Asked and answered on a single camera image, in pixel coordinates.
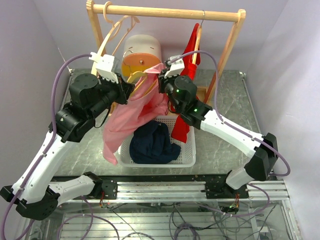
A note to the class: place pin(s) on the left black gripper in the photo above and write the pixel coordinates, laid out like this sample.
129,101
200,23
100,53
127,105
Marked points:
123,89

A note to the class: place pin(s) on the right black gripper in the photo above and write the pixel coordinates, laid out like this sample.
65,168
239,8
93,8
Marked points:
163,80

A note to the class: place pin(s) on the yellow wooden hanger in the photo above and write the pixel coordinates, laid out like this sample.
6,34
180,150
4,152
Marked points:
140,80

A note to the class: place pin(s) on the pink t shirt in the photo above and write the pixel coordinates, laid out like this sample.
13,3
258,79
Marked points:
143,106

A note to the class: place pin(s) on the navy blue t shirt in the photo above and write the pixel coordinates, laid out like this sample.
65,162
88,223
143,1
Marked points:
151,144

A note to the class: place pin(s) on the cream plastic hanger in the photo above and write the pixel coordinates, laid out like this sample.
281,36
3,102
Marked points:
114,19

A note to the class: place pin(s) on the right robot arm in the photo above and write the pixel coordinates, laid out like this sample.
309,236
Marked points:
260,149

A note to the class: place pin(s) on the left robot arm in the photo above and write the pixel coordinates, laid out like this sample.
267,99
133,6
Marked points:
34,195

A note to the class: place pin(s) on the wooden hanger with red shirt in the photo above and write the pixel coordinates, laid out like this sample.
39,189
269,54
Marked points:
198,39

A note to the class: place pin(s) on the red t shirt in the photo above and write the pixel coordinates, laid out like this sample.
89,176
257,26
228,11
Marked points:
181,129

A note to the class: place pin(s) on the white striped drawer cabinet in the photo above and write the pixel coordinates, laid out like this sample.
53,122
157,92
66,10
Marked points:
144,43

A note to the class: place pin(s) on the white plastic basket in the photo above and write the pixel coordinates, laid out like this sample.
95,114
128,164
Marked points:
186,158

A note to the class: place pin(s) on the wooden clothes rack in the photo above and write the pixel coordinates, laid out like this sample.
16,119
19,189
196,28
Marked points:
237,19

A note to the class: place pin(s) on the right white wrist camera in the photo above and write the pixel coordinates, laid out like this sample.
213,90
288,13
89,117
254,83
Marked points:
175,66

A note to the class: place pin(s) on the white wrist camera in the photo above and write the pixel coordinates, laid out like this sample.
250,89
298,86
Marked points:
105,66
175,66

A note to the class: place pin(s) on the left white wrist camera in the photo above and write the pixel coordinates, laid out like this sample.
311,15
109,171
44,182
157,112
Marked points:
105,66

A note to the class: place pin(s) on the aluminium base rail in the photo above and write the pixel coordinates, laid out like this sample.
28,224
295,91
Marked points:
183,188

